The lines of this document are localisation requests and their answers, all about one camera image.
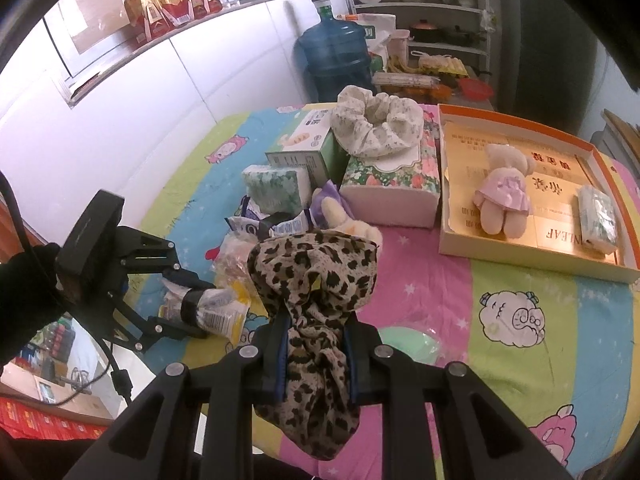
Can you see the white yellow snack packet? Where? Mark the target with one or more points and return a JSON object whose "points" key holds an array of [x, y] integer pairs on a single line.
{"points": [[225, 312]]}

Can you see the pack of chopsticks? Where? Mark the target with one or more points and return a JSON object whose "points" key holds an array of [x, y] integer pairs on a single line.
{"points": [[402, 80]]}

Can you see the white plastic container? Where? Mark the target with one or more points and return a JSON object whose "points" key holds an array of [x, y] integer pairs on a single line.
{"points": [[398, 47]]}

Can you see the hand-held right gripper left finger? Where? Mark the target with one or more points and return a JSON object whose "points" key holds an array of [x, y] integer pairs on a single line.
{"points": [[283, 365]]}

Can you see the green round soap packet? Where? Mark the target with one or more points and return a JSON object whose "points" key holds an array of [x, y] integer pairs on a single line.
{"points": [[405, 342]]}

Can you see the blue water jug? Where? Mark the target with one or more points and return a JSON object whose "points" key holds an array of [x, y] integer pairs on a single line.
{"points": [[332, 45]]}

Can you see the red plastic basket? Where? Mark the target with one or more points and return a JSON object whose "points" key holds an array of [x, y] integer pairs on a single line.
{"points": [[475, 89]]}

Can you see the wooden chair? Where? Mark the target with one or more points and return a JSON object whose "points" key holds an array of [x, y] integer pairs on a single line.
{"points": [[617, 135]]}

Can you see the red printed carton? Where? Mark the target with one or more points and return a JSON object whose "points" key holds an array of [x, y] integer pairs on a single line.
{"points": [[45, 417]]}

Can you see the green patterned tissue pack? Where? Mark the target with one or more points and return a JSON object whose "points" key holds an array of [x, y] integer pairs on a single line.
{"points": [[275, 185]]}

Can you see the black pot with red lid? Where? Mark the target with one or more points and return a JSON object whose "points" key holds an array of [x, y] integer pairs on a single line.
{"points": [[425, 32]]}

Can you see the black frying pan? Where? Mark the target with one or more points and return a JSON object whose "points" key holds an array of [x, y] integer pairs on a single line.
{"points": [[462, 37]]}

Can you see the green white cardboard box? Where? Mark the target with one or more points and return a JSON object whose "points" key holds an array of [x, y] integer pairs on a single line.
{"points": [[305, 132]]}

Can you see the leopard print cloth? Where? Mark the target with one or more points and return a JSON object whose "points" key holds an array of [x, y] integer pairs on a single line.
{"points": [[310, 270]]}

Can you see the tray of eggs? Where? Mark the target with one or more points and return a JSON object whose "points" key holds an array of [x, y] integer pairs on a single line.
{"points": [[442, 65]]}

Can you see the bunch of bananas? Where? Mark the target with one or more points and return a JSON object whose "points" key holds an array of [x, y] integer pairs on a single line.
{"points": [[400, 66]]}

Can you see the orange pickle jar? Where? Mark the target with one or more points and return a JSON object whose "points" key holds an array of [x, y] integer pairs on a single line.
{"points": [[440, 93], [407, 91]]}

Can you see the purple dress plush rabbit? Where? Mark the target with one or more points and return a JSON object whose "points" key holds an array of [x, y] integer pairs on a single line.
{"points": [[332, 210]]}

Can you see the white metal shelf rack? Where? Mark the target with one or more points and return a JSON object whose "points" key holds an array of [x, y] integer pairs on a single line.
{"points": [[415, 7]]}

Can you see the orange rimmed cardboard box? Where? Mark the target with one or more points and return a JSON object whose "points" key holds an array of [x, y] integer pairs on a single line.
{"points": [[470, 170]]}

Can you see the clear plastic bag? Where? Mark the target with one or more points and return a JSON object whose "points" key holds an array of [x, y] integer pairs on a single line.
{"points": [[232, 260]]}

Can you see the pink dress teddy bear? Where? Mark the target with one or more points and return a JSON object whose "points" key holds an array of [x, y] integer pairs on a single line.
{"points": [[502, 187]]}

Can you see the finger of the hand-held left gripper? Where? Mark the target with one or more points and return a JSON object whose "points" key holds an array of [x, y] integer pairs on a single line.
{"points": [[165, 329], [150, 255]]}

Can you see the small green tissue pack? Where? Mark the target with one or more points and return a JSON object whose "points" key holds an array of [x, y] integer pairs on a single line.
{"points": [[597, 220]]}

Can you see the cream floral scrunchie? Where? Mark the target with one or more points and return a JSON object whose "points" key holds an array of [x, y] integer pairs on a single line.
{"points": [[360, 125]]}

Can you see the dark refrigerator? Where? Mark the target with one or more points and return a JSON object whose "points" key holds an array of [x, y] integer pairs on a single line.
{"points": [[545, 50]]}

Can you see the floral tissue box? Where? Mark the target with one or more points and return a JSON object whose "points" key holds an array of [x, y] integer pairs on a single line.
{"points": [[390, 195]]}

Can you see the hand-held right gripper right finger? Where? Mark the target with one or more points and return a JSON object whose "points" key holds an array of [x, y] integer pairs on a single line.
{"points": [[350, 362]]}

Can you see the white bag with green label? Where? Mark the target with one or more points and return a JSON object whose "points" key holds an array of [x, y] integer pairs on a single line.
{"points": [[377, 25]]}

